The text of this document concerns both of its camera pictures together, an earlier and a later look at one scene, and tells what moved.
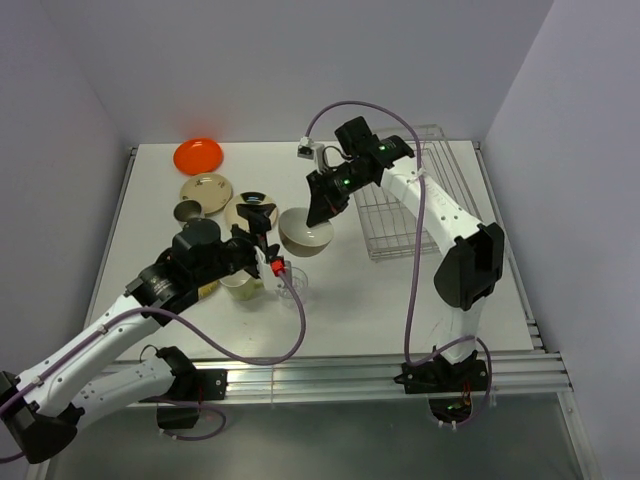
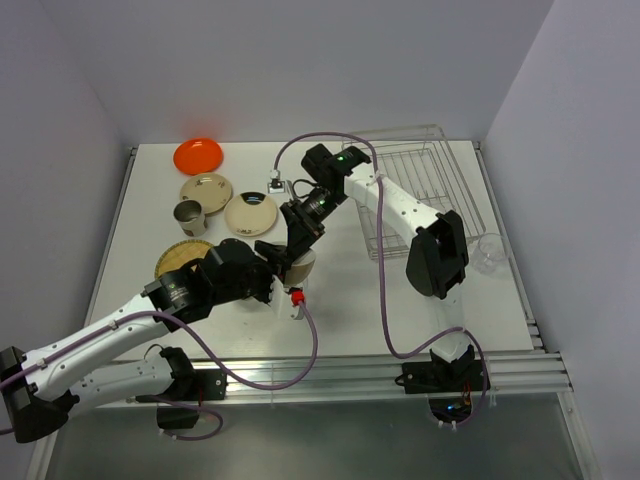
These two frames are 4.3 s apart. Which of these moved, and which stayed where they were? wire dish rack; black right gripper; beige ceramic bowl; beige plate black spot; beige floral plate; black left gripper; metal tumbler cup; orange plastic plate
Moved: black right gripper; beige ceramic bowl; black left gripper
Stayed: metal tumbler cup; beige plate black spot; beige floral plate; orange plastic plate; wire dish rack
